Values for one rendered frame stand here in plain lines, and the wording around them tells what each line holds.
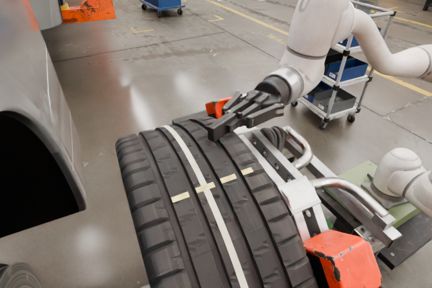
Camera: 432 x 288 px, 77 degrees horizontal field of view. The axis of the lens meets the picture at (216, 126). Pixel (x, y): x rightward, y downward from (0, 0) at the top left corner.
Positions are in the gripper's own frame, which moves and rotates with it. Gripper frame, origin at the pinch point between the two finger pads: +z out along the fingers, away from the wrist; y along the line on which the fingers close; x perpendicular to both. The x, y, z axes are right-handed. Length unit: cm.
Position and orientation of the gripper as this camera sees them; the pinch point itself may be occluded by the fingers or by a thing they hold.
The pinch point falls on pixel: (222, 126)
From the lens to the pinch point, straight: 53.0
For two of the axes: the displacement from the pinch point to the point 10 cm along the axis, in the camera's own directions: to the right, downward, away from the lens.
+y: -7.6, -3.2, 5.6
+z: -6.5, 4.2, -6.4
